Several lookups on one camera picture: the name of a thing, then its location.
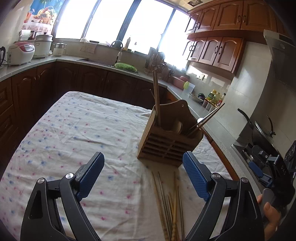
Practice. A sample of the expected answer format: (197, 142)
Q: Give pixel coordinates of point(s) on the pink basin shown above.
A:
(179, 81)

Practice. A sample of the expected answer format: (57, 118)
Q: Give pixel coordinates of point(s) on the black electric kettle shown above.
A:
(2, 55)

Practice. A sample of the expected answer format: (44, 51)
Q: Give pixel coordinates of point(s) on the dish drying rack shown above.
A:
(154, 60)

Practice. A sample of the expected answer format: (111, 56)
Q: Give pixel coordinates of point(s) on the wooden cabinets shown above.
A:
(218, 31)
(26, 96)

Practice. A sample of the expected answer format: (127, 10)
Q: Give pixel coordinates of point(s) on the wall power socket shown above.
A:
(201, 77)

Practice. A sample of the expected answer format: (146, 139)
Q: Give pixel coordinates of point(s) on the yellow detergent bottle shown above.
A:
(127, 44)

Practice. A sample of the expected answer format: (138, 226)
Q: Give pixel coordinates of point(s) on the floral white tablecloth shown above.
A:
(122, 203)

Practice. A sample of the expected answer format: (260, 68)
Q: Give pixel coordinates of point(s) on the wooden utensil holder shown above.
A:
(170, 132)

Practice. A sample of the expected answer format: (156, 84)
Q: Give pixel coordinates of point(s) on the gas stove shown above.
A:
(246, 155)

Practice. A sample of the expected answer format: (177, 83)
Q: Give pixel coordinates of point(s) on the green sink basket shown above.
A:
(125, 67)

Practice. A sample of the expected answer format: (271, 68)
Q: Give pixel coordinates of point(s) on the upper wooden cabinets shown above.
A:
(218, 31)

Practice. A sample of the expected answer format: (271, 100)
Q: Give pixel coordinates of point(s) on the steel range hood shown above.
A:
(283, 57)

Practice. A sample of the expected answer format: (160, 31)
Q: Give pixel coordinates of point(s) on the yellow oil bottle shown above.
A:
(212, 96)

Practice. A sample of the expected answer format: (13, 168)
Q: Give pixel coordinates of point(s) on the tropical fruit poster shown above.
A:
(42, 15)

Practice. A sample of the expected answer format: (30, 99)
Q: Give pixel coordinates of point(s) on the lower wooden cabinets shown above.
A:
(26, 96)

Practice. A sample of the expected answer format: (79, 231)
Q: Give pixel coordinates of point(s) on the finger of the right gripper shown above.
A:
(263, 178)

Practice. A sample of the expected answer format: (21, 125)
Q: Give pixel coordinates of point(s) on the white jug green lid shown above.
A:
(188, 87)

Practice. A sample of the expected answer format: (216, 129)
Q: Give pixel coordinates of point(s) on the white red rice cooker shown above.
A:
(20, 53)

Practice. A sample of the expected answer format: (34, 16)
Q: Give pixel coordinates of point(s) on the right human hand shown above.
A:
(273, 217)

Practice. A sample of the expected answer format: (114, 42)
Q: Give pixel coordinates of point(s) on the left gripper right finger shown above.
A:
(243, 220)

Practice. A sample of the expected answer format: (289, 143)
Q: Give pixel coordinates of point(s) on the large white rice cooker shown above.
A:
(42, 45)

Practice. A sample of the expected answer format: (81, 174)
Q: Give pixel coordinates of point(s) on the wooden chopstick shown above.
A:
(160, 206)
(156, 96)

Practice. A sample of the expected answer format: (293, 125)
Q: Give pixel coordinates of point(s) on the black wok with lid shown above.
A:
(259, 136)

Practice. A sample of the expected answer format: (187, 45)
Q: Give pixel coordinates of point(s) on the chrome kitchen faucet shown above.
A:
(117, 44)

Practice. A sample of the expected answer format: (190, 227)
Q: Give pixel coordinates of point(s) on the small white steamer pot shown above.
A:
(59, 49)

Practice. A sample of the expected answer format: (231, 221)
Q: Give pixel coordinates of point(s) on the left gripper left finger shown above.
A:
(41, 220)

